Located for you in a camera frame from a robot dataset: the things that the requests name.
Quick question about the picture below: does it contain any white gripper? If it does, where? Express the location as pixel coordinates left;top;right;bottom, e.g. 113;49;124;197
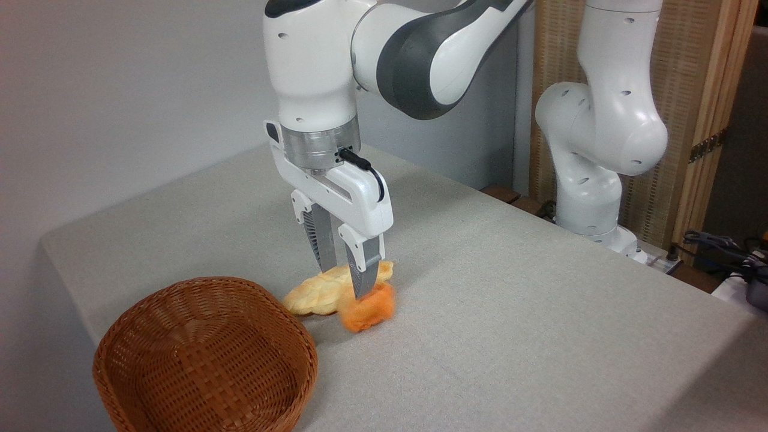
264;119;395;300

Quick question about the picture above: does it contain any round orange bread roll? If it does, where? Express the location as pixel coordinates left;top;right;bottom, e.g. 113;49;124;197
338;281;397;334

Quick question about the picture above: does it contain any flat leaf-shaped bread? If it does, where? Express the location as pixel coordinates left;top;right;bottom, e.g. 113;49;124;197
281;260;395;317

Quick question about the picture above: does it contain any brown wooden block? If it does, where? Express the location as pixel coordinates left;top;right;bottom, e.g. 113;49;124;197
510;196;557;221
480;185;521;205

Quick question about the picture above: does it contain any brown woven wicker basket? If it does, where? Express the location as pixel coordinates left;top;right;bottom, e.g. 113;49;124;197
92;276;319;432

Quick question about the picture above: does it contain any grey vertical pipe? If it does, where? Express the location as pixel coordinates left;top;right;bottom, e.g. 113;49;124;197
512;6;537;196

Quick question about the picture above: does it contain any metal screen hinge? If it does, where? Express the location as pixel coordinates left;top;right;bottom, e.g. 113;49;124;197
688;128;728;164

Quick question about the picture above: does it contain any woven bamboo folding screen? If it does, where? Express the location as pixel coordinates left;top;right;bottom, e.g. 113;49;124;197
530;0;760;250

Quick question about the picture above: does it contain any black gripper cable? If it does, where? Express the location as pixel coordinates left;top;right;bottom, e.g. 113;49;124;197
337;146;386;202

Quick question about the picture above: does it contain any black cable bundle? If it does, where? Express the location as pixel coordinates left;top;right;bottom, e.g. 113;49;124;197
682;230;768;272

